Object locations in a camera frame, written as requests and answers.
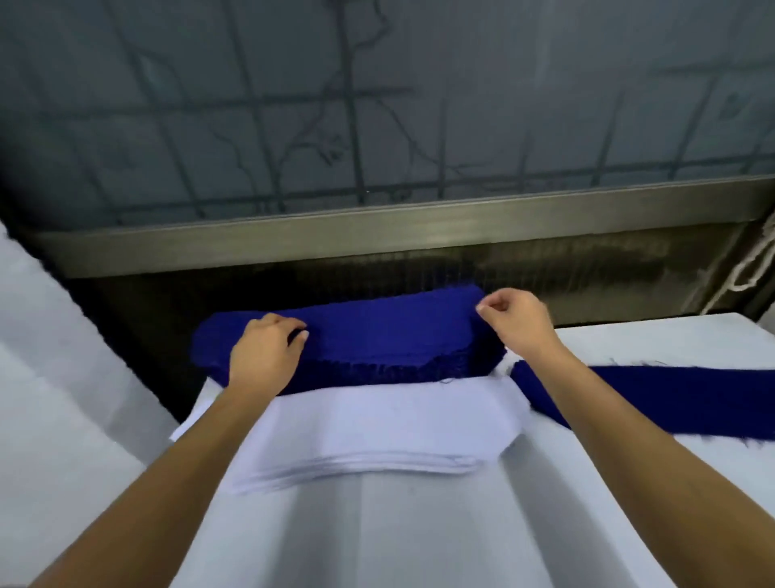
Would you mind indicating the white table cover cloth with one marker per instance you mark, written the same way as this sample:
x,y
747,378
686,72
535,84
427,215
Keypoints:
x,y
424,539

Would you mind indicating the long blue fabric strip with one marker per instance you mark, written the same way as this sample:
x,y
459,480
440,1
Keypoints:
x,y
666,400

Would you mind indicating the window grille with glass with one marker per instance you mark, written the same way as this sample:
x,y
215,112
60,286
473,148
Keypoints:
x,y
387,103

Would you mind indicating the person's right forearm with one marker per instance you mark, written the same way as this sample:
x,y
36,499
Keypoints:
x,y
642,466

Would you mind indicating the person's left hand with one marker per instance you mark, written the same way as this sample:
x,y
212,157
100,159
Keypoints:
x,y
260,360

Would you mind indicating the person's left forearm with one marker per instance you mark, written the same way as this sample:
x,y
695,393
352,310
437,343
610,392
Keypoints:
x,y
163,484

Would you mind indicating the stack of blue fabric pieces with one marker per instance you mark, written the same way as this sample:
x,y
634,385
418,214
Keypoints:
x,y
387,374

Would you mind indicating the person's right thumb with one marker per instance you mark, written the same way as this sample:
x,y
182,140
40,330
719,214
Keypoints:
x,y
491,314

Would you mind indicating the metal window sill rail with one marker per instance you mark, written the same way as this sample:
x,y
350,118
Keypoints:
x,y
387,233

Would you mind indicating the person's left thumb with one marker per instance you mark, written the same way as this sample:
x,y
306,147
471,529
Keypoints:
x,y
299,344

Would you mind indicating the person's right hand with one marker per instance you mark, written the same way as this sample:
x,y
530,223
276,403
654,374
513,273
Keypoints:
x,y
522,324

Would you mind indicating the stack of white fabric pieces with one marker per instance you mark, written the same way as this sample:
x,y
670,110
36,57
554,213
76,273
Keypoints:
x,y
387,424

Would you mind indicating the white fabric sheet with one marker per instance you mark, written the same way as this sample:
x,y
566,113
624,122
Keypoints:
x,y
54,394

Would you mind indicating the single blue fabric panel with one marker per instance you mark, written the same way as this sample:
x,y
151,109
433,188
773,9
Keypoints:
x,y
387,324

